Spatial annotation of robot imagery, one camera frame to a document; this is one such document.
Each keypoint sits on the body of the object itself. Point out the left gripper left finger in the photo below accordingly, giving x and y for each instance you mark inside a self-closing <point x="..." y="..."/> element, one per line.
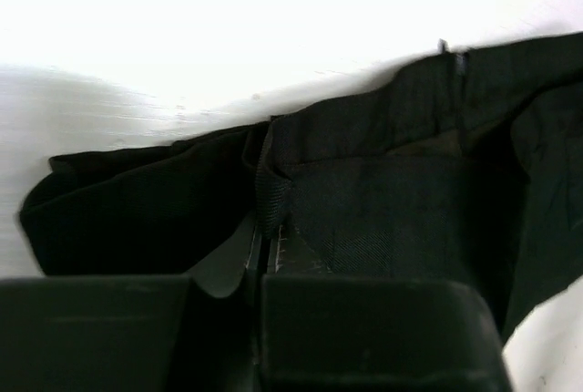
<point x="180" y="332"/>

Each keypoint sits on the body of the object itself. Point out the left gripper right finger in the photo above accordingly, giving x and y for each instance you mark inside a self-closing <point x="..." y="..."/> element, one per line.
<point x="322" y="331"/>

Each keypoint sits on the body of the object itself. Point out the black skirt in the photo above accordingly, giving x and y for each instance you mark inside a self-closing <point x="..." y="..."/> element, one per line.
<point x="465" y="166"/>

